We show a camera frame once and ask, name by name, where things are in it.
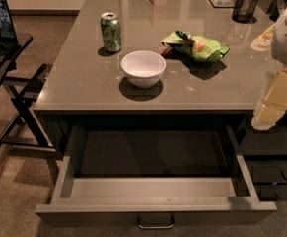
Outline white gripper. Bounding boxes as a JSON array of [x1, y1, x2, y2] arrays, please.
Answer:
[[251, 66, 287, 131]]

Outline grey top drawer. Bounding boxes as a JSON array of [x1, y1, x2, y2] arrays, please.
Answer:
[[36, 125, 277, 227]]

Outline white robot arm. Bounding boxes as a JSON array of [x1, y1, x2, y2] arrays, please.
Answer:
[[251, 8, 287, 131]]

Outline lower right drawers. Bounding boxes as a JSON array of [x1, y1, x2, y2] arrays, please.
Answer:
[[237, 114, 287, 200]]

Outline green chip bag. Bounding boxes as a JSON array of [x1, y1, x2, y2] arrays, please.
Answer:
[[161, 31, 230, 63]]

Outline black mesh pen cup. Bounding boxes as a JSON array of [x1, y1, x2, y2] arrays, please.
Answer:
[[232, 0, 259, 23]]

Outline white bowl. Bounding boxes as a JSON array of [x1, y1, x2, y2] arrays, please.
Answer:
[[120, 50, 167, 88]]

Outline grey cabinet counter unit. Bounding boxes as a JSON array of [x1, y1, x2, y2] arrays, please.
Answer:
[[35, 0, 281, 155]]

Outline green soda can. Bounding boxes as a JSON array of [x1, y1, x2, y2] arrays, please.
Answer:
[[100, 12, 121, 53]]

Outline black laptop stand table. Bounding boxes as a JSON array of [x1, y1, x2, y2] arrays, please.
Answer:
[[0, 33, 52, 149]]

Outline metal drawer handle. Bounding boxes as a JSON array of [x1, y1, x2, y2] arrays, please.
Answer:
[[137, 213, 175, 230]]

